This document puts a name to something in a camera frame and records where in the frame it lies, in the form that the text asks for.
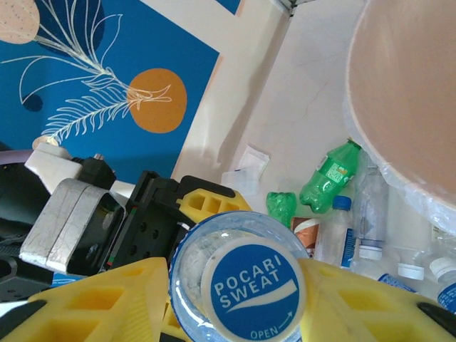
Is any green bottle with label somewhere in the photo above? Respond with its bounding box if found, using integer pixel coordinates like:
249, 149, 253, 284
298, 139, 361, 214

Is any clear bottle red label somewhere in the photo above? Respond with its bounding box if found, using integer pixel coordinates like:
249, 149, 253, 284
351, 156, 388, 261

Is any white plastic bin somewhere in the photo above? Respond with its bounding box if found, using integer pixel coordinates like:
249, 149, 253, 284
342, 0, 456, 214

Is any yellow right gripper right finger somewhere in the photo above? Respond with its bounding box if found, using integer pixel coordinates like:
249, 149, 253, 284
297, 258, 456, 342

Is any clear plastic wrapper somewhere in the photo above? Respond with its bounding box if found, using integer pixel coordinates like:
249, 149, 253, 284
221, 169, 263, 196

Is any clear bottle white cap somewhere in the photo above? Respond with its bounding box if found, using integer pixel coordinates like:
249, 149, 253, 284
395, 245, 428, 281

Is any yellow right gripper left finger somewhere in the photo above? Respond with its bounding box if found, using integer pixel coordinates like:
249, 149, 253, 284
0, 256, 183, 342

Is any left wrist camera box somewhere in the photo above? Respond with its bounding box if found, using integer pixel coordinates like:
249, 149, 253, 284
19, 152, 128, 277

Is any clear bottle blue cap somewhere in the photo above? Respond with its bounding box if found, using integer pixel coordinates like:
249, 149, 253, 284
313, 195, 358, 269

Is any crushed green bottle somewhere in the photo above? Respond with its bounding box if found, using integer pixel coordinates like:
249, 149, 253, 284
266, 191, 298, 229

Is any aluminium frame post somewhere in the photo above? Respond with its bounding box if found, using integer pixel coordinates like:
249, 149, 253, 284
276, 0, 303, 18

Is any Pocari Sweat clear bottle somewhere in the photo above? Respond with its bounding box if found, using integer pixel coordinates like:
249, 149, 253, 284
169, 209, 311, 342

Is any blue label bottle white cap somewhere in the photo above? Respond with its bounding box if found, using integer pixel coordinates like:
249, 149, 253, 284
428, 256, 456, 315

